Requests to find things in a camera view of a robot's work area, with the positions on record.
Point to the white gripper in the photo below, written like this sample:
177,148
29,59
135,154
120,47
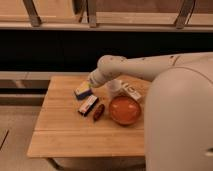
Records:
96,79

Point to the eraser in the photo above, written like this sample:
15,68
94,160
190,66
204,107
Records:
88,105

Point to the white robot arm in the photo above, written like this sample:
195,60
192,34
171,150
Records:
178,117

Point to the blue and yellow sponge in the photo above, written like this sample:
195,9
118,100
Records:
83,90

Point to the dark red oblong object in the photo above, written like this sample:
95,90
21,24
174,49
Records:
98,112

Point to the orange bowl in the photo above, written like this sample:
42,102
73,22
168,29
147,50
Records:
124,110

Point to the wooden table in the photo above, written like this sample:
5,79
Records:
61,132

